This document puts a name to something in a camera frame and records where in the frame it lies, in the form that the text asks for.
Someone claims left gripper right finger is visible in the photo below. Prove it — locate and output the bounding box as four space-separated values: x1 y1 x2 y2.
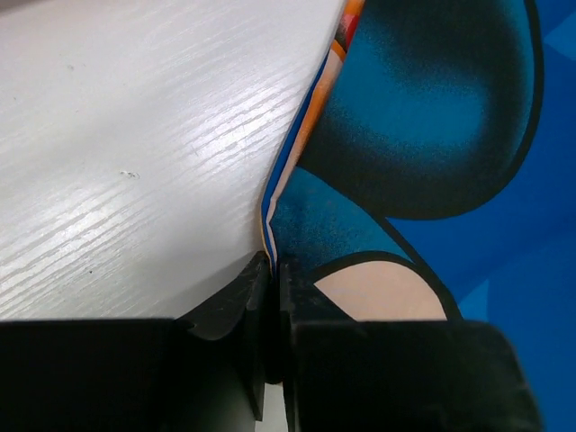
278 263 544 431

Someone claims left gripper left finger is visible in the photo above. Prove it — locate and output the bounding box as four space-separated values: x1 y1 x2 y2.
1 252 269 431

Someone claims blue cartoon print cloth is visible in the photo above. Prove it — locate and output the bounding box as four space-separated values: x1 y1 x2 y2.
261 1 575 431

